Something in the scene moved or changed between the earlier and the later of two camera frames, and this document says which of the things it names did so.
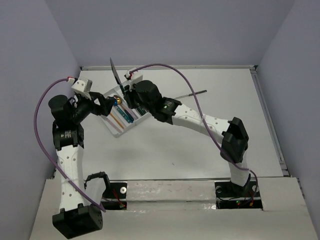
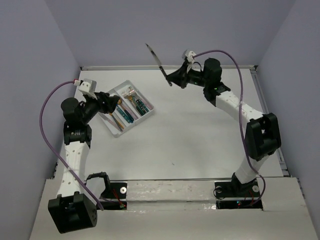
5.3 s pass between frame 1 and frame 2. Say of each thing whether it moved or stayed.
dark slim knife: moved
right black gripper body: moved
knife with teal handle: moved
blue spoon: stayed
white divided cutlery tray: stayed
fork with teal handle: moved
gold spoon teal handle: stayed
